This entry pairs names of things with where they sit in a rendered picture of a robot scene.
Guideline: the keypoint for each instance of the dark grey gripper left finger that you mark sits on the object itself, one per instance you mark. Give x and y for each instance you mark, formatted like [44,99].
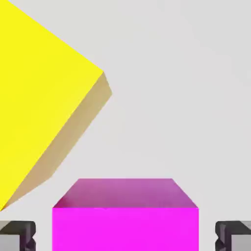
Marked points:
[21,230]

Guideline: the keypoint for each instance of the large yellow box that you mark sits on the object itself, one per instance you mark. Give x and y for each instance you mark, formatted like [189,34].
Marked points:
[39,102]

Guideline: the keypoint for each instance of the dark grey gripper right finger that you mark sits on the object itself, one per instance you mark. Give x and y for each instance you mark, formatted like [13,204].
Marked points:
[229,230]

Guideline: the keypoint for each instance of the small magenta cube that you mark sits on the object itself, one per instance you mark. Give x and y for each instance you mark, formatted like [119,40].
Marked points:
[125,225]

